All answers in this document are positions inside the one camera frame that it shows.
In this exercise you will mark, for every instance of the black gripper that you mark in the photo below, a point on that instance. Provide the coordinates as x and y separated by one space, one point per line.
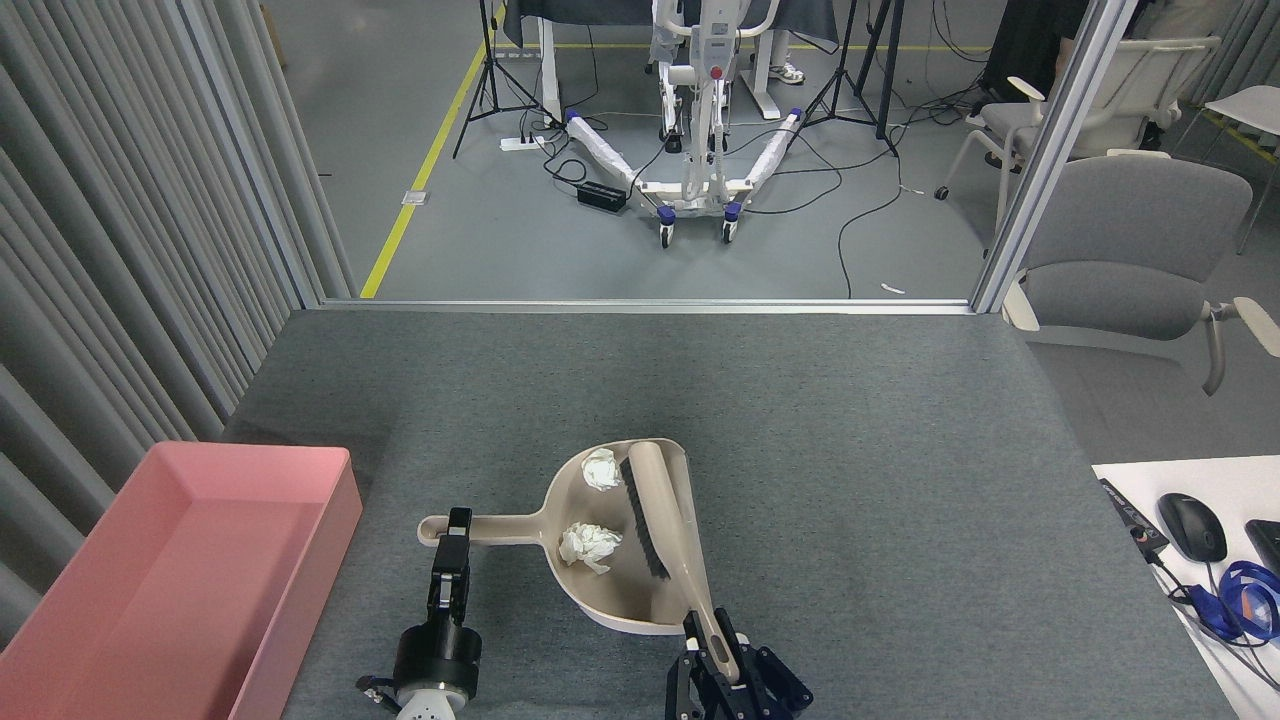
745 706
438 658

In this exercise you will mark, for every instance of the white side table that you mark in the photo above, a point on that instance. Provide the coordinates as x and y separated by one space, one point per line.
1240 480

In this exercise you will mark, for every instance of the white power strip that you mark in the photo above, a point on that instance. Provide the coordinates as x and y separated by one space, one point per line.
522 144

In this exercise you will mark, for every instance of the pink plastic bin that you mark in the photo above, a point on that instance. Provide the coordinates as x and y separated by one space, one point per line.
200 560

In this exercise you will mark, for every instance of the beige brush with black bristles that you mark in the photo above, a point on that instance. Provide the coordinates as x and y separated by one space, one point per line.
665 510

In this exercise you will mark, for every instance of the small white paper ball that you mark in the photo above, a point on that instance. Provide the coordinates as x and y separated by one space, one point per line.
601 469

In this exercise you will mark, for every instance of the black tripod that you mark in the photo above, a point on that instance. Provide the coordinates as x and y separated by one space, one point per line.
489 60
887 70

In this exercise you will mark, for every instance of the slim black device with label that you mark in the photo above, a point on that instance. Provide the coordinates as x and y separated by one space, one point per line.
1130 515

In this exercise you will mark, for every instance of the silver aluminium post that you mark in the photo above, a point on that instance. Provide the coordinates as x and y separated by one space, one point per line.
1050 160

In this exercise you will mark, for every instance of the black power adapter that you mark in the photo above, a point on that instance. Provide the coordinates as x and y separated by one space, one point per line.
602 196

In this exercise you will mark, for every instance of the white chair with thin legs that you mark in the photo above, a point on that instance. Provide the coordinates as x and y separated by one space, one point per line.
1250 105

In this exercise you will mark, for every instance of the robot arm white joint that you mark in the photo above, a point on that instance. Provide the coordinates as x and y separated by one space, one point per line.
430 706

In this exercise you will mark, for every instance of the grey pleated curtain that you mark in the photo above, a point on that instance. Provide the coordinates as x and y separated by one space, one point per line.
120 250

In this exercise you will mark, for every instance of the beige plastic dustpan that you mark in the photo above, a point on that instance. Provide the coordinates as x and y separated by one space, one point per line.
620 600

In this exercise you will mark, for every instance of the black computer mouse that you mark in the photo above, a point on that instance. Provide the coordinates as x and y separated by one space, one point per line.
1192 527

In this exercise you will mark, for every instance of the grey office chair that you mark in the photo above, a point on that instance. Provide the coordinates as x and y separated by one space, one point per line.
1130 230

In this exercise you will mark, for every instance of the white stand on wheels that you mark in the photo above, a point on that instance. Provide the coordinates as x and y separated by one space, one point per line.
700 100

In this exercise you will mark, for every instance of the white desk with dark cloth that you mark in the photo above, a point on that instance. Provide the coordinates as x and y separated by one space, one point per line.
548 70

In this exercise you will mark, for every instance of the large white paper ball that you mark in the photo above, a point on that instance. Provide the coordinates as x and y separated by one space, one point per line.
588 545

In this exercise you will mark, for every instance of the white mesh office chair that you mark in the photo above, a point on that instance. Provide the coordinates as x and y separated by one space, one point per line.
1130 90

